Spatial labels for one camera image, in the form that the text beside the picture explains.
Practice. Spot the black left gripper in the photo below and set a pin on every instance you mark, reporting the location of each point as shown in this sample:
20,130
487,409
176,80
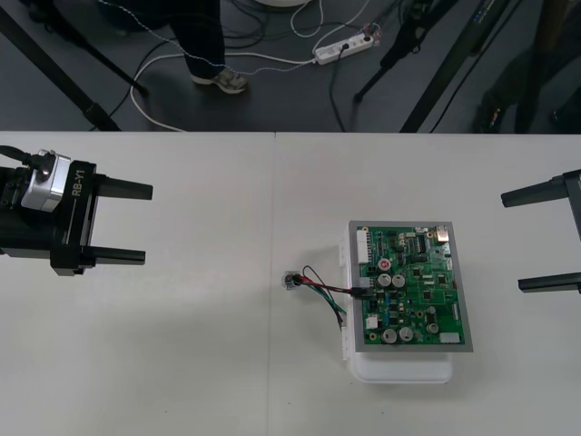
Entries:
68,236

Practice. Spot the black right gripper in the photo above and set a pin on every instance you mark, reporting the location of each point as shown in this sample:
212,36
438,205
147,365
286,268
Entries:
575,195

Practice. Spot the black tripod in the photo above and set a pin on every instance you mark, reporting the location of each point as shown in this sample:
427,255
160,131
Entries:
454,72
399,45
59,72

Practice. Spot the person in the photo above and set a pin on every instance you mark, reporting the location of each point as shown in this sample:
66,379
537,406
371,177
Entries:
199,45

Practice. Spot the milky plastic box with lid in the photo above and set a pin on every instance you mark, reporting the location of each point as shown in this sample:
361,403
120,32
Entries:
399,370

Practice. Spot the white power strip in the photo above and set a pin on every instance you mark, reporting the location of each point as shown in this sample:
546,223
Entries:
340,49

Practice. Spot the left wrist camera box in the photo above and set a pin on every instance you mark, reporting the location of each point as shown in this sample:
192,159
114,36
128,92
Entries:
50,186

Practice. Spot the green circuit board grey frame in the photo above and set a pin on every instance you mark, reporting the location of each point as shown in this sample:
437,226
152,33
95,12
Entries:
417,290

